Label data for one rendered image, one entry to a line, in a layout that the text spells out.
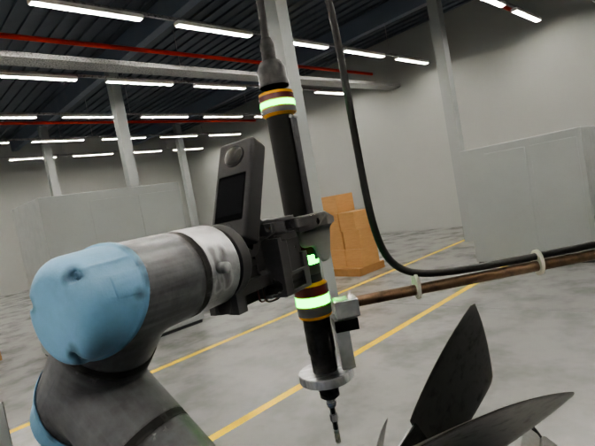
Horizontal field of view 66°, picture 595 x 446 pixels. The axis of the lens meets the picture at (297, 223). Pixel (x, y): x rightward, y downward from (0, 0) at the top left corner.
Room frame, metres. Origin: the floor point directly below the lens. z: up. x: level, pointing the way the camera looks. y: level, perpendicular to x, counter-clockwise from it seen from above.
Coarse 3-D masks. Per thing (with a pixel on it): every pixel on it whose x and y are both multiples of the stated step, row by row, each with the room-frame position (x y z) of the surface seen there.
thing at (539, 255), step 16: (336, 32) 0.57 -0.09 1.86; (336, 48) 0.57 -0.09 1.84; (352, 112) 0.57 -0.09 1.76; (352, 128) 0.57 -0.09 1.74; (352, 144) 0.57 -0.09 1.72; (368, 192) 0.57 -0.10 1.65; (368, 208) 0.57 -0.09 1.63; (384, 256) 0.57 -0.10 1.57; (528, 256) 0.58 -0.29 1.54; (544, 256) 0.59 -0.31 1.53; (400, 272) 0.58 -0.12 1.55; (416, 272) 0.57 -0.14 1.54; (432, 272) 0.58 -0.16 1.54; (448, 272) 0.58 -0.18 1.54; (464, 272) 0.58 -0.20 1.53; (544, 272) 0.58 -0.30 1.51
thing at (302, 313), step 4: (328, 304) 0.56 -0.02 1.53; (316, 308) 0.55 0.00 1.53; (320, 308) 0.55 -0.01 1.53; (324, 308) 0.55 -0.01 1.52; (328, 308) 0.56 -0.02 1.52; (300, 312) 0.56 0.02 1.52; (304, 312) 0.55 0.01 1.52; (308, 312) 0.55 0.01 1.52; (312, 312) 0.55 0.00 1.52; (316, 312) 0.55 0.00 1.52; (320, 312) 0.55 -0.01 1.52; (324, 312) 0.55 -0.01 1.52; (328, 312) 0.56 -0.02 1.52; (300, 316) 0.56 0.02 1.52; (304, 316) 0.55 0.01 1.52; (308, 316) 0.55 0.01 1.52; (312, 316) 0.55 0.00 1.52; (316, 316) 0.55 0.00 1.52; (320, 316) 0.55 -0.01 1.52
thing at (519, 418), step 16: (528, 400) 0.44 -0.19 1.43; (544, 400) 0.45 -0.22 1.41; (560, 400) 0.47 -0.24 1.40; (480, 416) 0.42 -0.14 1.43; (496, 416) 0.44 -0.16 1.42; (512, 416) 0.46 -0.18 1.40; (528, 416) 0.48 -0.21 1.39; (544, 416) 0.49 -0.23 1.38; (448, 432) 0.40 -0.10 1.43; (464, 432) 0.45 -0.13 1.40; (480, 432) 0.47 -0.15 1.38; (496, 432) 0.49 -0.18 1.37; (512, 432) 0.50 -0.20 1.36
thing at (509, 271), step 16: (560, 256) 0.59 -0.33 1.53; (576, 256) 0.59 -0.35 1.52; (592, 256) 0.59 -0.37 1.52; (480, 272) 0.58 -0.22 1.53; (496, 272) 0.58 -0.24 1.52; (512, 272) 0.58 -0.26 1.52; (528, 272) 0.58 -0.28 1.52; (400, 288) 0.57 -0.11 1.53; (416, 288) 0.57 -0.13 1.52; (432, 288) 0.57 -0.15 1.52
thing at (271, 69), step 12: (264, 48) 0.56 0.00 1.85; (264, 60) 0.56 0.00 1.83; (276, 60) 0.56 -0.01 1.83; (264, 72) 0.55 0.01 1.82; (276, 72) 0.55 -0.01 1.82; (264, 84) 0.56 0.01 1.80; (276, 84) 0.59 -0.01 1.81; (288, 84) 0.58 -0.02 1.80; (312, 324) 0.55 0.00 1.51; (324, 324) 0.55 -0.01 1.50; (312, 336) 0.55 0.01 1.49; (324, 336) 0.55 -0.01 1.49; (312, 348) 0.56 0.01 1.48; (324, 348) 0.55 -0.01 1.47; (312, 360) 0.56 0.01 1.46; (324, 360) 0.55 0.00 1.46; (324, 372) 0.55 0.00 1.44; (324, 396) 0.56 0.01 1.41; (336, 396) 0.56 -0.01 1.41
